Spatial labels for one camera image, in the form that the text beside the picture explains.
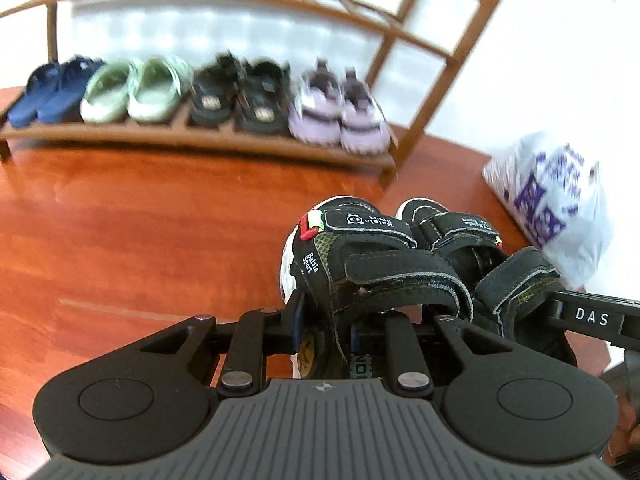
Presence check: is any black sport sandal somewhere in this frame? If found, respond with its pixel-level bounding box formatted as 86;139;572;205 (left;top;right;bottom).
280;196;474;378
396;197;577;365

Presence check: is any black strap sandal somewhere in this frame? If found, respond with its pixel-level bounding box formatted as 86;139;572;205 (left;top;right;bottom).
234;58;291;136
190;52;241;128

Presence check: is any mint green clog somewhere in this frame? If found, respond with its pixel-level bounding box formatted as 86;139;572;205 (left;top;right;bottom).
127;56;194;124
79;60;138;124

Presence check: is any blue slide slipper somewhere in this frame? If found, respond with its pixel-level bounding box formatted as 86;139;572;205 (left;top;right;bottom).
6;63;61;128
37;56;104;125

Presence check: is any person right hand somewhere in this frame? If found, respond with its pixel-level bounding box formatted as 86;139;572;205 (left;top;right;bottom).
598;358;640;466

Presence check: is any white purple plastic bag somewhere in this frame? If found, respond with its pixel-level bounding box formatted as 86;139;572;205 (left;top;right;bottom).
482;132;612;289

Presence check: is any brown wooden shoe rack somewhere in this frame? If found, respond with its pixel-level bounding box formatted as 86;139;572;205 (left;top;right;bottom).
0;0;524;192

